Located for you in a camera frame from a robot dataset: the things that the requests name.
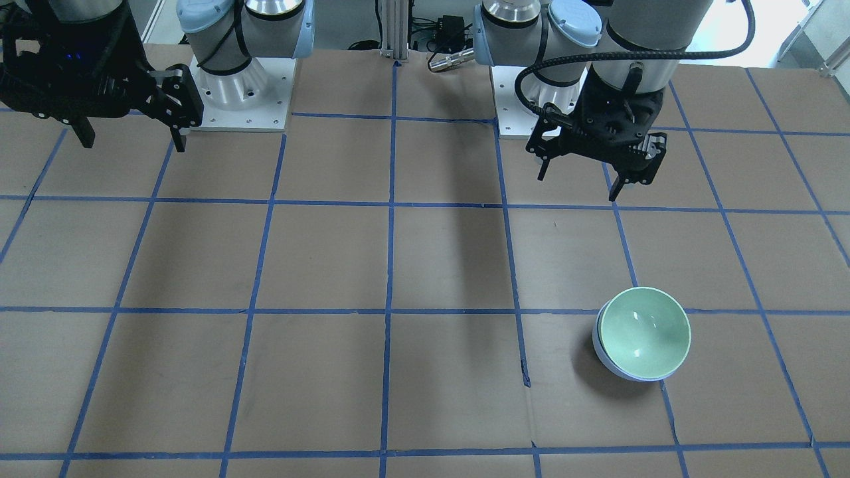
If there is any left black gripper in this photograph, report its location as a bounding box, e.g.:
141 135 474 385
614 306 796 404
526 64 667 202

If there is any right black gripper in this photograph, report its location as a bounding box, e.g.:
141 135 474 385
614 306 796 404
2 7 205 153

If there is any green bowl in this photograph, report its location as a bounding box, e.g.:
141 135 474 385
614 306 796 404
592 287 692 383

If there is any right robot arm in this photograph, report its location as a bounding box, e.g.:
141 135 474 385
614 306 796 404
2 1 315 152

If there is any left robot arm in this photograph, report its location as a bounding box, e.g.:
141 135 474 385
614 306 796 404
471 1 711 202

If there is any blue bowl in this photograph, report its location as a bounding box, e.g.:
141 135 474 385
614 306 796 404
592 303 691 383

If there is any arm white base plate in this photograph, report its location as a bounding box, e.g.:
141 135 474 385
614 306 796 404
189 57 299 133
490 62 585 139

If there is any black braided cable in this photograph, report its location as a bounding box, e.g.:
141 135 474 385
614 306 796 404
515 0 756 120

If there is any silver cable connector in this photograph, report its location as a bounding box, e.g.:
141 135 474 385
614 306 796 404
427 48 475 73

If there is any aluminium frame post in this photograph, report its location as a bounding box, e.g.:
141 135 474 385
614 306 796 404
375 1 413 64

